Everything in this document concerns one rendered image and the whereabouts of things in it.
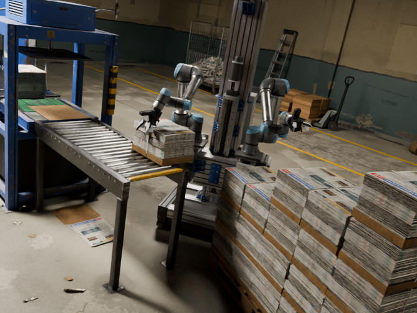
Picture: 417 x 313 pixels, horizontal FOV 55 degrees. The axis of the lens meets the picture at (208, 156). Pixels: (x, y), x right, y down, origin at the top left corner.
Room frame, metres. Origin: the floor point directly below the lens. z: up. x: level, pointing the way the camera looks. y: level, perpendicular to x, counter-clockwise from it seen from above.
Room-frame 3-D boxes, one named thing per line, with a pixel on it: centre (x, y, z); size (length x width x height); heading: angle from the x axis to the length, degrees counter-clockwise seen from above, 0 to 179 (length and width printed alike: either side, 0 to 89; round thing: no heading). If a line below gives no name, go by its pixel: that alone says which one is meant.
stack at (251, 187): (2.31, -0.58, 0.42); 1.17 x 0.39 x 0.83; 29
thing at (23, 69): (3.95, 1.96, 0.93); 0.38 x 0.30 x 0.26; 48
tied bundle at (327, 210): (1.94, -0.79, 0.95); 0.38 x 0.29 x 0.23; 119
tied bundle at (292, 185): (2.20, -0.65, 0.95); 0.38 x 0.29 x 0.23; 120
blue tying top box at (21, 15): (3.56, 1.54, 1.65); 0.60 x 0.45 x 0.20; 138
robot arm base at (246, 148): (3.19, -0.33, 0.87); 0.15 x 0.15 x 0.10
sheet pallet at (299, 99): (9.09, -1.87, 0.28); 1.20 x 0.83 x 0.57; 48
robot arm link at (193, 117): (3.28, 0.16, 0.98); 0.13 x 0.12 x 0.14; 79
